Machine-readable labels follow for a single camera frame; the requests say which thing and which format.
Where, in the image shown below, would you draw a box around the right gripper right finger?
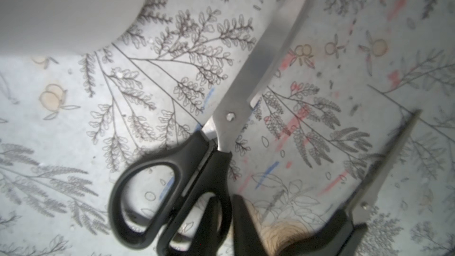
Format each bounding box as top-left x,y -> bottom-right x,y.
233,194 -> 267,256

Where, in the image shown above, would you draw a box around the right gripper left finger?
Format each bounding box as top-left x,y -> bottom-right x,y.
187,197 -> 222,256

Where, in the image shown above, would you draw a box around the small black handled scissors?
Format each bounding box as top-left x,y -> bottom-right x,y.
108,0 -> 310,256

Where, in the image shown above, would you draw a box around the silver blade black scissors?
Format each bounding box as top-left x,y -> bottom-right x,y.
277,110 -> 422,256

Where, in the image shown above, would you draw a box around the white plastic storage box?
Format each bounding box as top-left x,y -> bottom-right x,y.
1,0 -> 145,56

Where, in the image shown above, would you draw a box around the floral table mat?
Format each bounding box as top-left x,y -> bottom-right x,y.
1,0 -> 455,256

